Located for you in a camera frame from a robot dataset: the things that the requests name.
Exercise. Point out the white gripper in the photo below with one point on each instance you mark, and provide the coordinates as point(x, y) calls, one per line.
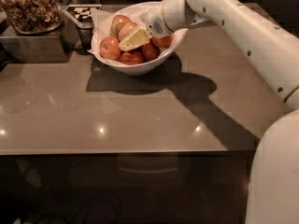
point(154, 21)

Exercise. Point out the large yellow-red apple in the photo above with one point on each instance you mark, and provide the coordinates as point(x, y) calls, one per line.
point(127, 29)

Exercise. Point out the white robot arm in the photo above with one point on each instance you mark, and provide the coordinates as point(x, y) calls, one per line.
point(274, 53)

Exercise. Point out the red apple centre right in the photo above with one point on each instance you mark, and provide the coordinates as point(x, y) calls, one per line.
point(150, 52)

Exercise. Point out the red apple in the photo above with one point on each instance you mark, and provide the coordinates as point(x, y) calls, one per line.
point(131, 58)
point(162, 43)
point(109, 48)
point(150, 52)

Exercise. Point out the red apple front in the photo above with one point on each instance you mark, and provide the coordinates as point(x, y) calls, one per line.
point(131, 58)

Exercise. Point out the yellow-red apple top back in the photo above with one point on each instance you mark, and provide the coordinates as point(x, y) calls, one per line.
point(117, 23)

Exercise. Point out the white bowl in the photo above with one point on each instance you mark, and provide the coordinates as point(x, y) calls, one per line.
point(132, 70)

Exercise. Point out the red apple left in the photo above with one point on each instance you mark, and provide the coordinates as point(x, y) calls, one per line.
point(109, 48)

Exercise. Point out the white paper liner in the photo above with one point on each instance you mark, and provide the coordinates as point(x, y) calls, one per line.
point(102, 29)

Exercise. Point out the steel box stand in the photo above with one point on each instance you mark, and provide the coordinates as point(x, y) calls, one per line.
point(53, 47)

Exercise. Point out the glass jar of nuts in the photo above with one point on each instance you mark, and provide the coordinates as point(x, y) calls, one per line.
point(33, 17)

